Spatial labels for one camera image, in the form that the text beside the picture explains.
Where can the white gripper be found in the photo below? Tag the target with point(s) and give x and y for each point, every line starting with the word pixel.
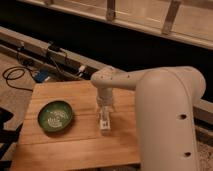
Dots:
pixel 104 98

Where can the white plastic bottle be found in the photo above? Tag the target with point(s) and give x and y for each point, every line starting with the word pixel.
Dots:
pixel 105 122

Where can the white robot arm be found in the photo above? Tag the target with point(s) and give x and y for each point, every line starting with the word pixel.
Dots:
pixel 164 100

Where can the green ceramic bowl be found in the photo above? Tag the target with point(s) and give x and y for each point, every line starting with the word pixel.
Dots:
pixel 55 116

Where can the wooden board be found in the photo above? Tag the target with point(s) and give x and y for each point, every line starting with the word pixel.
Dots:
pixel 81 145

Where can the blue connector box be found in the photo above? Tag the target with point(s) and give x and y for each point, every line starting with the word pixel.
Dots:
pixel 41 76

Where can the black clamp device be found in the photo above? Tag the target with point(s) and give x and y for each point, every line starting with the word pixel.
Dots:
pixel 54 48

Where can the black chair part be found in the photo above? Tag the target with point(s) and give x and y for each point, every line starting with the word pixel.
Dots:
pixel 7 137

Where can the metal bracket centre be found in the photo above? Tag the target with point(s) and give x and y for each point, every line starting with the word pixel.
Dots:
pixel 110 13

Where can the metal bracket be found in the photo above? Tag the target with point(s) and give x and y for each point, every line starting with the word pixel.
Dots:
pixel 170 17
pixel 110 13

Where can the metal rail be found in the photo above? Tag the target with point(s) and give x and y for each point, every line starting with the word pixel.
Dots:
pixel 203 111

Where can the metal bracket right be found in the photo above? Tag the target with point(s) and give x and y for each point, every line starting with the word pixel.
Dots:
pixel 170 17

